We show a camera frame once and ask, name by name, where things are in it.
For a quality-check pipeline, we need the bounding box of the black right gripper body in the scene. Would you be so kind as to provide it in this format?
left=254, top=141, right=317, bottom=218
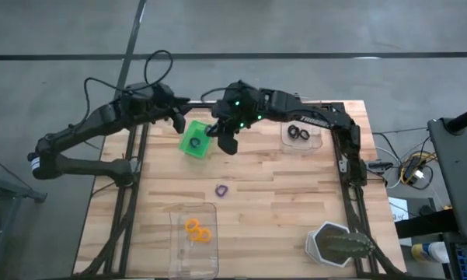
left=216, top=128, right=239, bottom=156

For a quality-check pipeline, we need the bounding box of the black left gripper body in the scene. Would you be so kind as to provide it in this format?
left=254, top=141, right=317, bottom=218
left=173, top=110, right=187, bottom=135

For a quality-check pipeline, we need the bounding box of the green plastic basket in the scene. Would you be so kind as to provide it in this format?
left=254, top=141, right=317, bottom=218
left=178, top=119, right=214, bottom=159

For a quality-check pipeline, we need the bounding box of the clear plastic bin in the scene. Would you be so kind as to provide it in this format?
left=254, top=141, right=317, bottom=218
left=167, top=201, right=221, bottom=279
left=280, top=118, right=323, bottom=151

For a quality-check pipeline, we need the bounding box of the potted cactus in white pot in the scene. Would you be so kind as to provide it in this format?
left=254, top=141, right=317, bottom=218
left=305, top=220, right=377, bottom=269

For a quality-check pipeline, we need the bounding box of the black power adapter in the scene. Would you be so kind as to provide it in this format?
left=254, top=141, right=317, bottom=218
left=367, top=159, right=393, bottom=173

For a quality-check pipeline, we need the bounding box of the grey metal stand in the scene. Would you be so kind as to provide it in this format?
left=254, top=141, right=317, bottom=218
left=0, top=155, right=47, bottom=280

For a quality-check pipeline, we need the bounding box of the white paper sheet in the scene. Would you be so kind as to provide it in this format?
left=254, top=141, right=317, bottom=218
left=388, top=196, right=411, bottom=222

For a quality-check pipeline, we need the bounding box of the black shelf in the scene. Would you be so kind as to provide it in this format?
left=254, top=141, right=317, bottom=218
left=396, top=209, right=455, bottom=239

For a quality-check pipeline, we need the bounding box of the white cleaner bottle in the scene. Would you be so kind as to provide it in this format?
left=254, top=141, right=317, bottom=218
left=410, top=240, right=451, bottom=264

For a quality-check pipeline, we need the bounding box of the dark grey equipment panel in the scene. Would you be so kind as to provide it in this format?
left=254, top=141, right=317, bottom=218
left=427, top=116, right=467, bottom=240

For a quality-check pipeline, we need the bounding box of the black round pole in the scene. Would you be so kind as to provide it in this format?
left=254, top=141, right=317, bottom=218
left=444, top=103, right=467, bottom=133

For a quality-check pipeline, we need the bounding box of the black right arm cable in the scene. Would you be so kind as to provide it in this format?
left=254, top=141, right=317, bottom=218
left=200, top=87, right=228, bottom=104

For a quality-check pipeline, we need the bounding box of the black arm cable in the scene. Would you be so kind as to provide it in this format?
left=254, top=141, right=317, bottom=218
left=83, top=49, right=175, bottom=117
left=200, top=87, right=228, bottom=104

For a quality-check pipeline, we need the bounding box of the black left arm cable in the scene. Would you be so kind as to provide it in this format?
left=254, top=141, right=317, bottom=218
left=83, top=49, right=175, bottom=117

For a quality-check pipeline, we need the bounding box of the yellow cable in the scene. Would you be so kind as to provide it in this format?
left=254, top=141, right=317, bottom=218
left=399, top=153, right=438, bottom=186

